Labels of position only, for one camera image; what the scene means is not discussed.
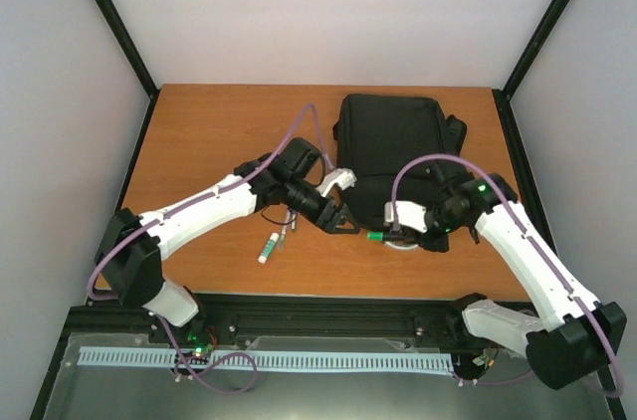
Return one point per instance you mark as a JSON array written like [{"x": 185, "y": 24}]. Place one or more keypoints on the white glue stick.
[{"x": 269, "y": 247}]

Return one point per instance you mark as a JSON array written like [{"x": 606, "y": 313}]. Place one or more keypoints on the black student backpack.
[{"x": 376, "y": 136}]

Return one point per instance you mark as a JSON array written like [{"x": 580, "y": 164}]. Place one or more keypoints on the black frame post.
[
  {"x": 129, "y": 49},
  {"x": 539, "y": 36}
]

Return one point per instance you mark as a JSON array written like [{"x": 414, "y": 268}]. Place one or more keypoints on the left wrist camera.
[{"x": 342, "y": 178}]

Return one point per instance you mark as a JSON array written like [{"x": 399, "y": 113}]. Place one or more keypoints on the green highlighter marker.
[{"x": 383, "y": 236}]

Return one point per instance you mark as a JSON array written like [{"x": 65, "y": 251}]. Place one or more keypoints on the black mounting rail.
[{"x": 236, "y": 318}]

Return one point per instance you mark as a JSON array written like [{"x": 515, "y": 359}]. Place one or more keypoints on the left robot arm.
[{"x": 134, "y": 246}]

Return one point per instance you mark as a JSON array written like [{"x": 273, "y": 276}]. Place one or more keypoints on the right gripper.
[{"x": 441, "y": 244}]

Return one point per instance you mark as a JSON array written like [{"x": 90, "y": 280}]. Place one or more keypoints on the left black frame post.
[{"x": 129, "y": 49}]

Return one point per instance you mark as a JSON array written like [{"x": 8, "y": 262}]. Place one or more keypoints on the light blue cable duct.
[{"x": 269, "y": 361}]

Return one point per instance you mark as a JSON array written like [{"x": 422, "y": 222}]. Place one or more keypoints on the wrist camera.
[
  {"x": 342, "y": 178},
  {"x": 405, "y": 214}
]

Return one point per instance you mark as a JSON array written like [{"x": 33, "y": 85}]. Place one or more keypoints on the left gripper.
[{"x": 322, "y": 222}]

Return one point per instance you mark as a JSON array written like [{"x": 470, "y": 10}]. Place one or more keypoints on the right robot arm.
[{"x": 571, "y": 333}]

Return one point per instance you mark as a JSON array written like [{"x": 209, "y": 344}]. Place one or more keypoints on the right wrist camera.
[{"x": 405, "y": 214}]

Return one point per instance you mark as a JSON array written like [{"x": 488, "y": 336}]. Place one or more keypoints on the clear pen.
[{"x": 283, "y": 235}]

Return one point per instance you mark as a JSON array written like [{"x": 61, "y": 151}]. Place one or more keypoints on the right black frame post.
[{"x": 539, "y": 36}]

